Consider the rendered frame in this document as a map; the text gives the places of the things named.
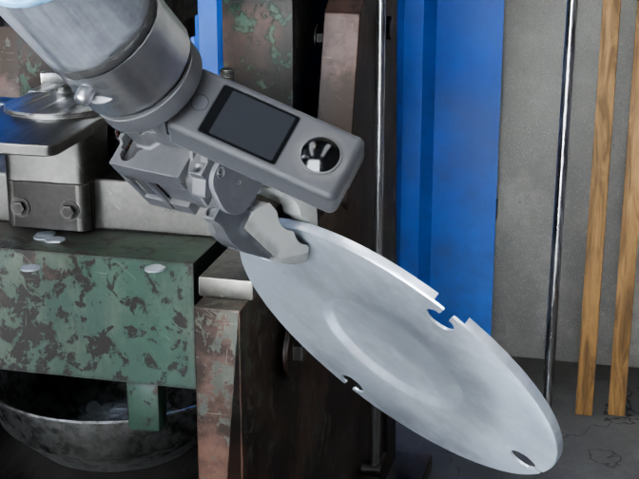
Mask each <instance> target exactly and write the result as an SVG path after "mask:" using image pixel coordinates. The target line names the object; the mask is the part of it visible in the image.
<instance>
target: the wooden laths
mask: <svg viewBox="0 0 639 479"><path fill-rule="evenodd" d="M577 9H578V0H567V11H566V26H565V42H564V57H563V72H562V87H561V103H560V118H559V133H558V148H557V164H556V179H555V194H554V209H553V225H552V254H551V270H550V285H549V300H548V315H547V331H546V346H545V361H544V376H543V392H542V395H543V396H544V398H545V399H546V401H547V402H548V404H549V406H550V407H551V409H552V395H553V381H554V365H555V350H556V336H557V320H558V305H559V291H560V276H561V261H562V246H563V231H564V217H565V201H566V186H567V172H568V157H569V141H570V127H571V98H572V83H573V68H574V53H575V38H576V23H577ZM620 13H621V0H603V7H602V21H601V35H600V49H599V64H598V77H597V91H596V106H595V120H594V134H593V149H592V163H591V190H590V204H589V218H588V233H587V247H586V261H585V275H584V289H583V303H582V317H581V332H580V346H579V360H578V374H577V388H576V402H575V414H580V415H589V416H592V408H593V395H594V381H595V367H596V354H597V340H598V326H599V313H600V299H601V285H602V272H603V258H604V244H605V231H606V217H607V203H608V190H609V176H610V150H611V136H612V122H613V109H614V95H615V81H616V68H617V54H618V40H619V27H620ZM638 232H639V0H637V11H636V24H635V36H634V50H633V63H632V76H631V90H630V103H629V129H628V142H627V156H626V168H625V181H624V195H623V208H622V221H621V235H620V248H619V261H618V275H617V288H616V300H615V314H614V327H613V341H612V354H611V367H610V393H609V406H608V415H618V416H625V410H626V398H627V385H628V372H629V347H630V335H631V322H632V309H633V296H634V283H635V270H636V258H637V245H638Z"/></svg>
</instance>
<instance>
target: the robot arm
mask: <svg viewBox="0 0 639 479"><path fill-rule="evenodd" d="M0 16H1V17H2V18H3V19H4V20H5V21H6V22H7V23H8V24H9V25H10V26H11V27H12V28H13V29H14V30H15V31H16V32H17V33H18V34H19V35H20V36H21V37H22V38H23V39H24V40H25V41H26V42H27V43H28V45H29V46H30V47H31V48H32V49H33V50H34V51H35V52H36V53H37V54H38V55H39V56H40V57H41V58H42V59H43V60H44V61H45V62H46V63H47V64H48V65H49V66H50V67H51V68H52V69H53V70H54V71H55V72H56V73H57V74H58V75H59V76H60V77H61V78H62V79H63V80H64V81H65V82H66V83H67V84H68V85H69V86H70V87H71V90H72V91H73V92H74V93H75V95H74V100H75V102H76V103H77V104H79V105H83V106H86V105H88V106H89V107H90V108H91V109H92V110H93V111H95V112H97V113H98V114H100V115H101V116H102V117H103V118H104V119H105V120H106V121H107V122H108V123H109V124H110V125H111V126H112V127H113V128H115V135H116V137H117V139H118V141H119V143H120V145H119V146H118V148H117V150H116V152H115V153H114V155H113V157H112V159H111V160H110V162H109V163H110V165H111V166H112V167H113V168H114V169H115V170H116V171H117V172H118V173H119V174H120V175H121V176H122V177H123V178H124V179H125V180H126V181H127V182H128V183H129V184H130V185H131V186H132V187H133V188H134V189H135V190H136V191H137V192H138V193H139V194H140V195H141V196H142V197H143V198H144V199H145V200H146V201H147V202H148V203H149V204H152V205H156V206H161V207H164V208H168V209H172V210H177V211H181V212H185V213H189V214H193V215H196V214H197V212H198V210H199V208H200V207H202V208H206V210H205V212H204V214H203V219H204V220H207V224H208V229H209V232H210V234H211V235H212V237H213V238H214V239H215V240H216V241H218V242H219V243H220V244H222V245H224V246H225V247H227V248H230V249H232V250H236V251H239V252H243V253H246V254H250V255H254V256H257V257H260V258H264V259H270V260H274V261H277V262H281V263H285V264H299V263H303V262H306V261H307V260H308V258H309V244H308V243H304V242H300V241H298V240H297V239H296V236H295V233H294V232H293V231H290V230H286V229H284V228H283V227H282V226H281V223H280V221H279V217H278V212H277V210H276V209H275V208H274V207H273V206H272V205H271V203H269V202H264V201H256V196H257V194H259V195H262V196H264V197H266V198H268V199H270V200H272V201H276V202H278V203H281V205H282V209H283V212H284V214H287V215H289V216H290V217H291V218H292V219H293V220H299V221H303V222H307V223H310V224H314V225H316V226H318V214H317V208H318V209H320V210H322V211H324V212H327V213H331V212H334V211H336V210H337V209H338V207H339V205H340V203H341V201H342V199H343V197H344V195H345V193H346V192H347V190H348V188H349V186H350V184H351V182H352V180H353V178H354V177H355V176H356V174H357V172H358V169H359V167H360V165H361V164H362V162H363V159H364V149H365V145H364V141H363V140H362V139H361V138H360V137H358V136H356V135H353V134H351V133H349V132H347V131H344V130H342V129H340V128H337V127H335V126H333V125H330V124H328V123H326V122H324V121H321V120H319V119H317V118H315V117H312V116H310V115H308V114H306V113H303V112H301V111H299V110H296V109H295V108H293V107H291V106H288V105H285V104H283V103H280V102H278V101H276V100H274V99H271V98H269V97H267V96H265V95H262V94H260V93H259V92H256V91H254V90H252V89H250V88H247V87H245V86H242V85H239V84H237V83H235V82H233V81H230V80H228V79H226V78H224V77H222V76H220V75H218V74H216V73H213V72H211V71H209V70H206V69H204V68H203V61H202V57H201V54H200V52H199V51H198V50H197V48H196V47H195V46H194V45H193V43H192V42H191V41H190V39H189V36H188V33H187V29H186V28H185V27H184V25H183V24H182V23H181V21H180V20H179V19H178V18H177V16H176V15H175V14H174V13H173V11H172V10H171V9H170V8H169V6H168V5H167V4H166V3H165V1H164V0H0ZM118 130H119V131H122V133H121V134H119V132H118ZM131 139H132V140H133V143H132V144H131V145H130V144H128V143H129V142H130V140H131ZM127 146H129V148H128V147H127ZM126 148H127V149H128V151H126ZM125 154H126V155H125ZM133 178H134V179H135V180H136V181H137V182H138V183H139V184H140V185H141V186H142V187H143V188H144V189H145V190H146V191H147V192H148V193H146V192H145V191H144V189H143V188H142V187H141V186H140V185H139V184H138V183H137V182H136V181H135V180H134V179H133Z"/></svg>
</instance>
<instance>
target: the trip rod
mask: <svg viewBox="0 0 639 479"><path fill-rule="evenodd" d="M385 48H386V0H377V4H376V81H375V158H374V235H373V251H374V252H376V253H377V254H379V255H381V256H382V243H383V178H384V113H385ZM379 438H380V409H378V408H377V407H375V406H374V405H372V404H371V461H366V460H362V462H361V467H360V475H361V476H369V477H377V478H381V477H382V473H383V463H382V462H379Z"/></svg>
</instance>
